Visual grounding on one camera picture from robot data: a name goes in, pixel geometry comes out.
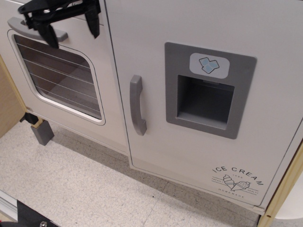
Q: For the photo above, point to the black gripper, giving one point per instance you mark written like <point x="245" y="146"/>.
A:
<point x="59" y="9"/>

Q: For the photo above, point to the grey fridge door handle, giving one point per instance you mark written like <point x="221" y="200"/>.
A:
<point x="136" y="88"/>

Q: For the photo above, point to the white toy fridge door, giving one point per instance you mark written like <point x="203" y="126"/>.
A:
<point x="248" y="169"/>

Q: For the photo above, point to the white toy oven door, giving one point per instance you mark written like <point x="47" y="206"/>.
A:
<point x="75" y="85"/>

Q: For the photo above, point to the light wooden side panel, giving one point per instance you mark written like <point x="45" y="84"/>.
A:
<point x="12" y="107"/>

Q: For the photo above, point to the grey kitchen leg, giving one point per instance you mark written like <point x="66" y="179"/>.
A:
<point x="43" y="133"/>

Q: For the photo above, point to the grey ice dispenser panel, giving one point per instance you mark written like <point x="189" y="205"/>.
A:
<point x="206" y="89"/>

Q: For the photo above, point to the white round object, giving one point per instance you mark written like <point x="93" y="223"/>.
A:
<point x="290" y="212"/>

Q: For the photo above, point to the grey oven door handle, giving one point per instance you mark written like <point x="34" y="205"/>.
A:
<point x="20" y="27"/>

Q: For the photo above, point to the black clamp bracket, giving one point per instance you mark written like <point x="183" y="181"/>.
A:
<point x="30" y="118"/>

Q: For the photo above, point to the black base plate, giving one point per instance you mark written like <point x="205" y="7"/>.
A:
<point x="27" y="217"/>

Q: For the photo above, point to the light wooden right post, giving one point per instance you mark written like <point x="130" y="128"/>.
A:
<point x="290" y="177"/>

